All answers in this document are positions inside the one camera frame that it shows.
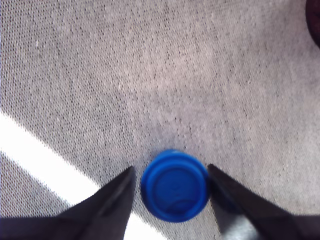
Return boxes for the blue coffee capsule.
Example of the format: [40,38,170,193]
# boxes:
[140,149,211,223]

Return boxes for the dark red mug white handle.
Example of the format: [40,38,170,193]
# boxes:
[305,0,320,48]

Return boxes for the grey woven tablecloth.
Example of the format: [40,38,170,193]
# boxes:
[0,0,320,240]

